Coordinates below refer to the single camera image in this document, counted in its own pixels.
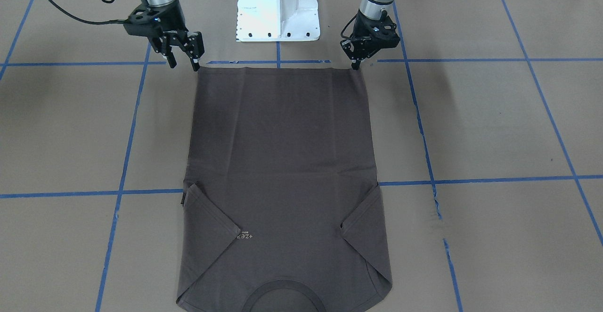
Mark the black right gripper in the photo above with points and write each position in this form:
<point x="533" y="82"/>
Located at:
<point x="173" y="18"/>

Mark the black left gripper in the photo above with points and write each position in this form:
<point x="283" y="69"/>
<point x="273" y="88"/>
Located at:
<point x="363" y="23"/>

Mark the dark brown t-shirt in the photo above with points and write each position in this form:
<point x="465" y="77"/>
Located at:
<point x="282" y="208"/>

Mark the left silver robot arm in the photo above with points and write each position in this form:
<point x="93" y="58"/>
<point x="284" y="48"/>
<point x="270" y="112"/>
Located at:
<point x="371" y="9"/>

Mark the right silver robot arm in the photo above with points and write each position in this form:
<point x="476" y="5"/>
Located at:
<point x="175" y="37"/>

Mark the white pedestal column base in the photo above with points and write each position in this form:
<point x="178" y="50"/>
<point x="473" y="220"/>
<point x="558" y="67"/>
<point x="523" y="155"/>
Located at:
<point x="277" y="21"/>

